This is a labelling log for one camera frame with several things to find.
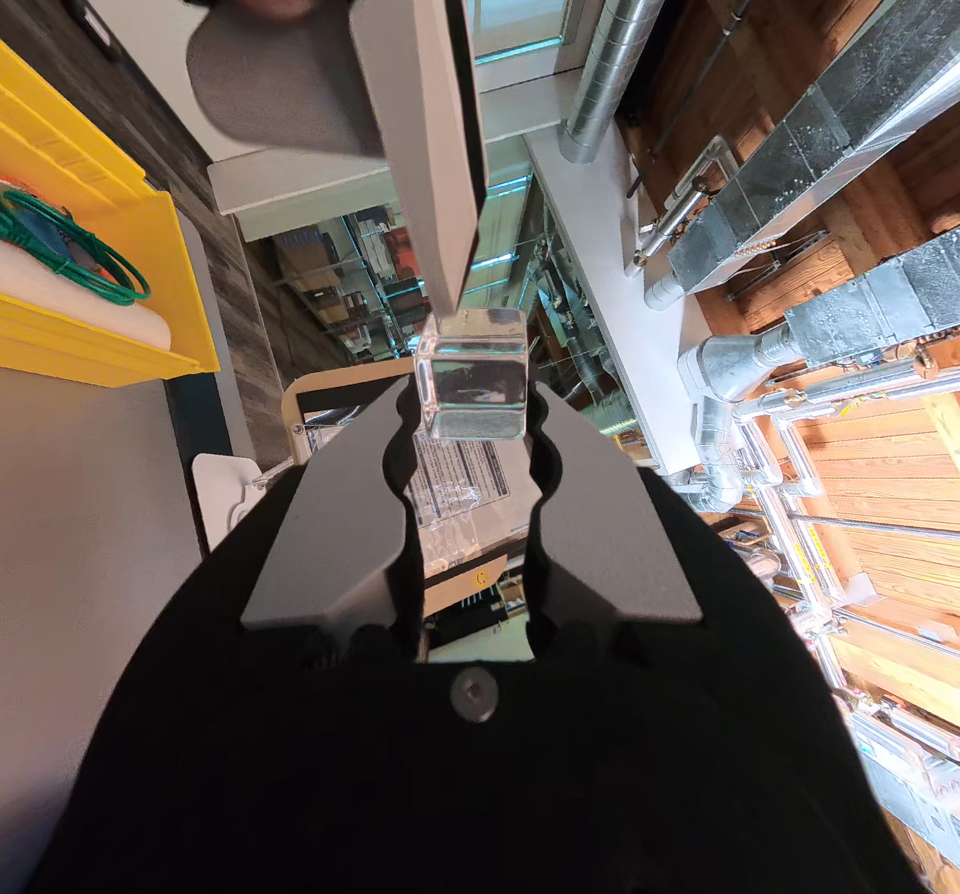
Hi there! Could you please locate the silver air duct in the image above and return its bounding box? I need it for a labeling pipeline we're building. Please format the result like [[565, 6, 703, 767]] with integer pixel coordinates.
[[666, 0, 960, 366]]

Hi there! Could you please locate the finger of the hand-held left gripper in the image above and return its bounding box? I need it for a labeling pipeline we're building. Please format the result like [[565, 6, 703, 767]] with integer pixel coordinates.
[[347, 0, 490, 319]]

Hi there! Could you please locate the yellow plastic bin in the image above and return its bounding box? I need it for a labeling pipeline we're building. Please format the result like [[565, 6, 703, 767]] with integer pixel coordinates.
[[0, 37, 224, 390]]

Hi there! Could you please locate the narrow silver duct pipe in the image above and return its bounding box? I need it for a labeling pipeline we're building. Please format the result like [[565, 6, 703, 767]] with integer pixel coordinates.
[[557, 0, 704, 165]]

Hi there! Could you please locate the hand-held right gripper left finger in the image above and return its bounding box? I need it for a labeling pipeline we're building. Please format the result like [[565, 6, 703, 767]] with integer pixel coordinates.
[[240, 376, 425, 661]]

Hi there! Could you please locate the clear glass cube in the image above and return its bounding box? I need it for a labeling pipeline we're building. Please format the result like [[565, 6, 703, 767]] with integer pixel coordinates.
[[412, 306, 531, 443]]

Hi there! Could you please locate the green cable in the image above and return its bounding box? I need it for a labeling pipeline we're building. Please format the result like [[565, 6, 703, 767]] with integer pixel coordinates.
[[0, 187, 153, 308]]

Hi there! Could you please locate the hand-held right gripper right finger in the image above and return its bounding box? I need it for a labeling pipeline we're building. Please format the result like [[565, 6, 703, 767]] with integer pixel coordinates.
[[523, 381, 704, 661]]

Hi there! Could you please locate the instruction sheet sign stand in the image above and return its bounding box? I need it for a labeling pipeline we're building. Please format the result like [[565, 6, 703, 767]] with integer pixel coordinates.
[[189, 356, 543, 664]]

